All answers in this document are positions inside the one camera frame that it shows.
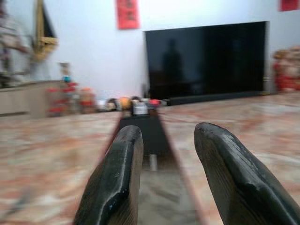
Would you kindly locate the black low bench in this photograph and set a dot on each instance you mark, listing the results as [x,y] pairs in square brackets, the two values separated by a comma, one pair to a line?
[153,133]

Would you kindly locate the wooden frame with black panel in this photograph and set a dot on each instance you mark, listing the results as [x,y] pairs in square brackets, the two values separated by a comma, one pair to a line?
[44,35]

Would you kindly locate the small colourful figurine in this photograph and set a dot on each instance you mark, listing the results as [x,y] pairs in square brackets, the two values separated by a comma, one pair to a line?
[65,72]

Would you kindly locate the red and gold figurine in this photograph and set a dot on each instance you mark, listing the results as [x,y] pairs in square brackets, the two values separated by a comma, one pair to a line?
[287,70]

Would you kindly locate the small red ornament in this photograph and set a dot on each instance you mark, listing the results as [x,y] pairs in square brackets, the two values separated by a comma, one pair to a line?
[154,103]

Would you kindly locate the dark round ornament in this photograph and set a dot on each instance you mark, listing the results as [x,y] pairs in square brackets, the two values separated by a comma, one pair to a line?
[111,104]

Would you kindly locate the beige low cabinet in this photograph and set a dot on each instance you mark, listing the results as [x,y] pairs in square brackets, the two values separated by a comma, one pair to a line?
[23,98]

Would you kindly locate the white round container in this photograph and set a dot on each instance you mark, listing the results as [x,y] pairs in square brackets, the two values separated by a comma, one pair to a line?
[140,109]

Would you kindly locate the red paper wall banner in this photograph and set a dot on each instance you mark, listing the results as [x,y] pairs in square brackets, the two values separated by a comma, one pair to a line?
[127,14]
[289,5]

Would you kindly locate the large black television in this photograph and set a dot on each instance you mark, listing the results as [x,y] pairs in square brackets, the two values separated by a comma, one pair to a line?
[206,61]

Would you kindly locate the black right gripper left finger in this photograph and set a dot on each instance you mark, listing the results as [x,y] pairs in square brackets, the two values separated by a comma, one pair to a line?
[114,178]

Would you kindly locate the clear jar with orange lid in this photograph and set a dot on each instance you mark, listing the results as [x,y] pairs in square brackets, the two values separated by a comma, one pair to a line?
[87,99]

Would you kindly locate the person in light shirt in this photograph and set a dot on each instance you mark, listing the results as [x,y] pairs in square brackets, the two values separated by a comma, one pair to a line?
[11,44]

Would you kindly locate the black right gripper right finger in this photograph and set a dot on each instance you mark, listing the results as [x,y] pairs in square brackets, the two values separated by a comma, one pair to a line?
[234,173]

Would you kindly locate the black soundbar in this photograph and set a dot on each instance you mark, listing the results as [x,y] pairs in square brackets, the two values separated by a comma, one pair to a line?
[211,98]

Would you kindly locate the orange round ornament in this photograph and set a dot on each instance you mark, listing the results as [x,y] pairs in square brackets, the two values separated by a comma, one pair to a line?
[124,102]

